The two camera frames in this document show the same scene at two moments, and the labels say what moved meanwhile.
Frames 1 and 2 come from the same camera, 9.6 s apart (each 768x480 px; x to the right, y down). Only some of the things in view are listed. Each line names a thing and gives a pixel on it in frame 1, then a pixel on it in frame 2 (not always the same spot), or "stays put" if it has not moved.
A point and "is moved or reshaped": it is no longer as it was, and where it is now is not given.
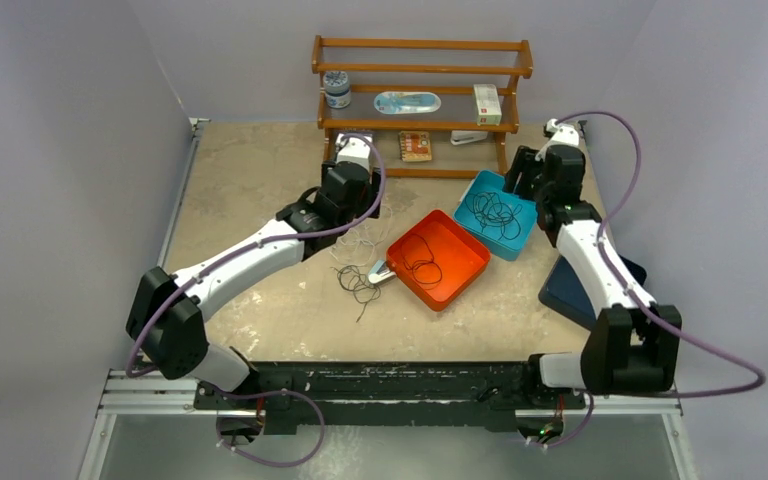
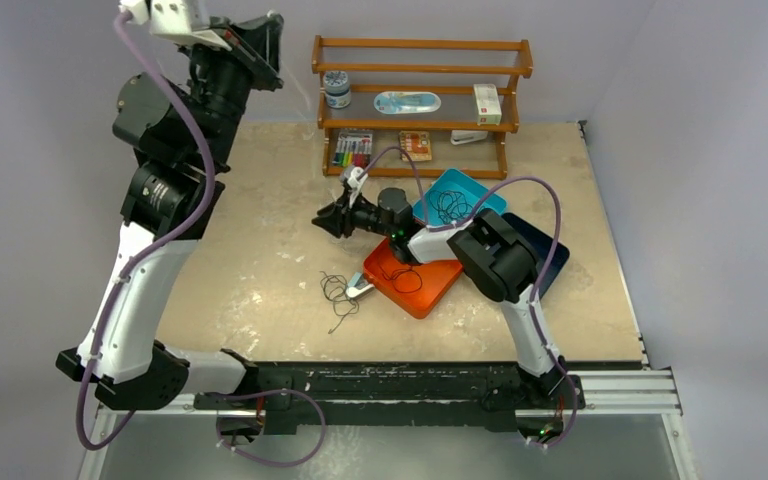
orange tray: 438,259 is moved or reshaped
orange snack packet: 415,146 stays put
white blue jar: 336,87 stays put
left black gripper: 374,185 → 255,44
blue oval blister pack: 406,102 stays put
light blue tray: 495,218 is moved or reshaped
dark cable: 351,279 → 335,289
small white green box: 488,105 stays put
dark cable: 490,211 is moved or reshaped
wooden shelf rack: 434,107 stays put
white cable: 354,250 → 307,133
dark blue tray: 563,290 → 541,244
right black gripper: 525,163 → 338,220
